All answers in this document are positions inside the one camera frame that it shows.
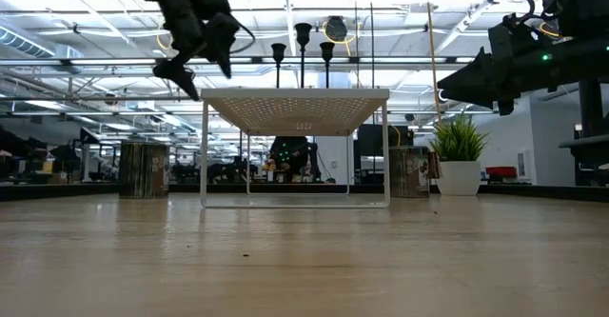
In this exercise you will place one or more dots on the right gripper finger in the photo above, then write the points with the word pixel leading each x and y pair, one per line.
pixel 476 96
pixel 476 72

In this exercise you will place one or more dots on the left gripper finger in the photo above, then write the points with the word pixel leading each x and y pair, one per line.
pixel 223 41
pixel 178 76

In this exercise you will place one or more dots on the black candlestick holder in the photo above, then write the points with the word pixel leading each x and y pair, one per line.
pixel 327 49
pixel 303 30
pixel 278 50

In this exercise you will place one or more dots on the silver tin can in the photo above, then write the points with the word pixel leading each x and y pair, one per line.
pixel 409 172
pixel 143 169

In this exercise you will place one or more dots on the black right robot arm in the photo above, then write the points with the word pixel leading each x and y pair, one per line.
pixel 580 31

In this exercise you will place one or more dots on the black computer monitor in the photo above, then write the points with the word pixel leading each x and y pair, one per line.
pixel 591 112

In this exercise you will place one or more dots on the red box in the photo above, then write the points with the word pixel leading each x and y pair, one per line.
pixel 503 172

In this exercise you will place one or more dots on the green plant in white pot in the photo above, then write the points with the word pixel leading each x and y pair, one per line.
pixel 458 179

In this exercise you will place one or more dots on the white perforated metal shelf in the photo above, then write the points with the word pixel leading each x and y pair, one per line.
pixel 295 93

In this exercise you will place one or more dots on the gray computer desk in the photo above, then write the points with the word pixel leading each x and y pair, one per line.
pixel 590 148

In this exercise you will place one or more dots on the black background screen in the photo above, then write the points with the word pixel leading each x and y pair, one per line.
pixel 376 141

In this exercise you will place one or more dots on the black aluminium table frame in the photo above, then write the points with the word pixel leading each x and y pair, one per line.
pixel 57 192

